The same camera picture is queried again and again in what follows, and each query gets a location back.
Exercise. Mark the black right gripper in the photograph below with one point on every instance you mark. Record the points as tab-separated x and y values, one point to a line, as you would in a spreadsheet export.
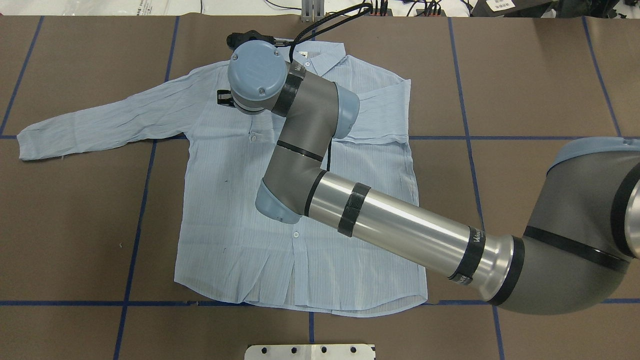
224	97

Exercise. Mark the light blue button-up shirt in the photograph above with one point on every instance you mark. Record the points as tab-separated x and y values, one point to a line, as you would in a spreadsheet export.
227	250

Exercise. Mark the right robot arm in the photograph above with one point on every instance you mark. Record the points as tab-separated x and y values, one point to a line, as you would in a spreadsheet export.
573	254

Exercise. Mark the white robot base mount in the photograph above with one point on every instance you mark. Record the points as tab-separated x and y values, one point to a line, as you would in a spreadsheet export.
336	351

